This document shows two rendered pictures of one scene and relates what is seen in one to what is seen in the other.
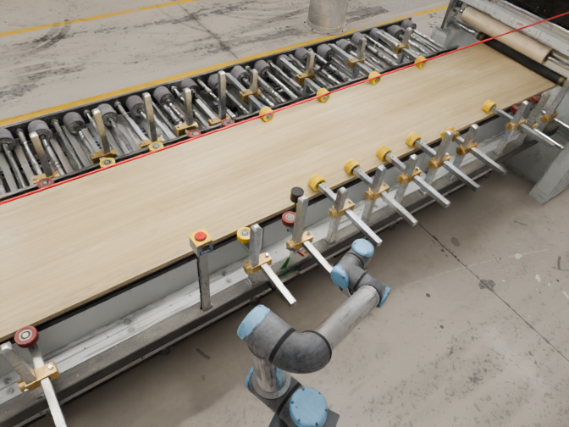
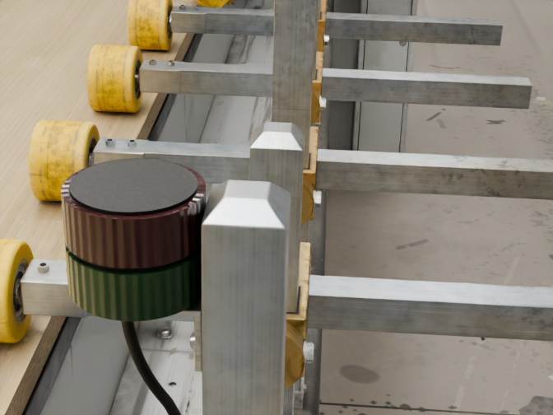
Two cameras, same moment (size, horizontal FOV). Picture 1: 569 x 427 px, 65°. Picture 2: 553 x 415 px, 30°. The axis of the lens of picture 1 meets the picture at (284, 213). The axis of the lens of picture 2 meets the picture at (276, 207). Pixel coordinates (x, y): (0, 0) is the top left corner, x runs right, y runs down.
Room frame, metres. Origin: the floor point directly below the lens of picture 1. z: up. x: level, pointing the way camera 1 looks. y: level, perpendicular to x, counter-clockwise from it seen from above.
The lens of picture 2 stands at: (1.13, 0.20, 1.36)
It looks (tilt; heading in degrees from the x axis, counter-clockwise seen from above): 26 degrees down; 313
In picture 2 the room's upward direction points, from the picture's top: 2 degrees clockwise
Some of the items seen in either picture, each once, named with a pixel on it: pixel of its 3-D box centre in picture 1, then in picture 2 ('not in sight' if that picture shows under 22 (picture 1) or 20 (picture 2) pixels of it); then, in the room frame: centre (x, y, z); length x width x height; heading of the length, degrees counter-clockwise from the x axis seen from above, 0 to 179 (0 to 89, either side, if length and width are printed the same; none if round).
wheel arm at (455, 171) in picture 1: (444, 162); (322, 23); (2.06, -0.88, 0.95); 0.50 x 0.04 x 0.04; 40
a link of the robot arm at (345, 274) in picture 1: (348, 272); not in sight; (1.06, -0.28, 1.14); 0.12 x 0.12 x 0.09; 57
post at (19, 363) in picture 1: (28, 374); not in sight; (0.60, 0.88, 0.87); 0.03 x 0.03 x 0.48; 40
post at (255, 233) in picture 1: (253, 259); not in sight; (1.24, 0.11, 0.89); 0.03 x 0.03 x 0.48; 40
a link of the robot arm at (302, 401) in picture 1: (305, 412); not in sight; (0.62, -0.18, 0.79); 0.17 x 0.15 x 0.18; 57
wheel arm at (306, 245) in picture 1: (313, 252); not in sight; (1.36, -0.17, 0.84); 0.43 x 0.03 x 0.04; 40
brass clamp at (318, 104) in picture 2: (409, 175); (299, 87); (1.91, -0.66, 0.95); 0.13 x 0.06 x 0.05; 130
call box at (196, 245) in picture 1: (201, 242); not in sight; (1.07, 0.31, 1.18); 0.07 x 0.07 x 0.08; 40
